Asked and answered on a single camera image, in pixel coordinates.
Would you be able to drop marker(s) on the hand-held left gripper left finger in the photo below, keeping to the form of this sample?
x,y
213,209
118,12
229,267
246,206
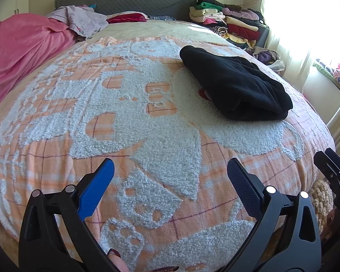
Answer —
x,y
97,189

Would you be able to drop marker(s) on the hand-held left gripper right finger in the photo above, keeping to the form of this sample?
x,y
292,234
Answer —
x,y
245,189

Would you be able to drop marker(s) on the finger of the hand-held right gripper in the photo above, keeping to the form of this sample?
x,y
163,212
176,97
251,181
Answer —
x,y
333,164

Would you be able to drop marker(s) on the black sweater with orange cuffs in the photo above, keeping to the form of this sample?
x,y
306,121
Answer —
x,y
238,87

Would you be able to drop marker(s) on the pile of folded clothes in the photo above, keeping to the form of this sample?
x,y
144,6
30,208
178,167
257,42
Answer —
x,y
238,25

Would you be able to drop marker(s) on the person's right hand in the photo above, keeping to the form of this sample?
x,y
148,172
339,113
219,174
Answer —
x,y
331,218

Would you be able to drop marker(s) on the person's left hand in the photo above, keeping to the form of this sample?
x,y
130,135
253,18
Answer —
x,y
119,263

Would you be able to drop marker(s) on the beige fuzzy robe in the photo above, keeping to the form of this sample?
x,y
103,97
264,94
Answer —
x,y
320,198

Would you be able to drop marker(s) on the green patterned cloth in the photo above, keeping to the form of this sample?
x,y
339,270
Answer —
x,y
324,70

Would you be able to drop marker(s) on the white curtain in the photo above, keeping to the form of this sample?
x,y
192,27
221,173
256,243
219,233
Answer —
x,y
300,34

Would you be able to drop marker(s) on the dark grey side panel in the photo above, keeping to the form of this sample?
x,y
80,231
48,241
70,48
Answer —
x,y
263,35

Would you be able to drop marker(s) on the pink blanket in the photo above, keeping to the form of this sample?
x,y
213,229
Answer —
x,y
22,48

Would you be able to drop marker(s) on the lilac garment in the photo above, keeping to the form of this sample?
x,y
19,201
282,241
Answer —
x,y
82,19

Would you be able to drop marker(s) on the red cushion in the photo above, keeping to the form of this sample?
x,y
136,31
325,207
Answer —
x,y
127,17

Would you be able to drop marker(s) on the blue patterned cloth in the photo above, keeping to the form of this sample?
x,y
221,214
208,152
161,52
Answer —
x,y
161,17

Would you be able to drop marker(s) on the small turquoise cloth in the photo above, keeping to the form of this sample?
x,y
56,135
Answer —
x,y
91,6

